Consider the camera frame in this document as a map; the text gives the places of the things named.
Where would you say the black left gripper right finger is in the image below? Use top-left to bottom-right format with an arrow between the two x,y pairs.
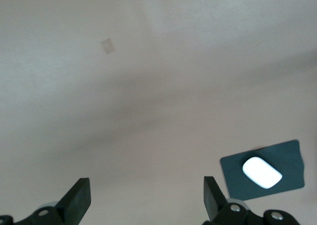
203,175 -> 300,225

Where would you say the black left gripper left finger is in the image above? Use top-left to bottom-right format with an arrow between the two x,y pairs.
0,177 -> 91,225

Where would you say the white computer mouse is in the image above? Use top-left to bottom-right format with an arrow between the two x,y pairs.
242,156 -> 283,190

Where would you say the black mouse pad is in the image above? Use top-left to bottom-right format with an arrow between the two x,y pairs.
219,139 -> 305,201

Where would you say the brown tape patch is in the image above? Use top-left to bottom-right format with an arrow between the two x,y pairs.
101,38 -> 117,54

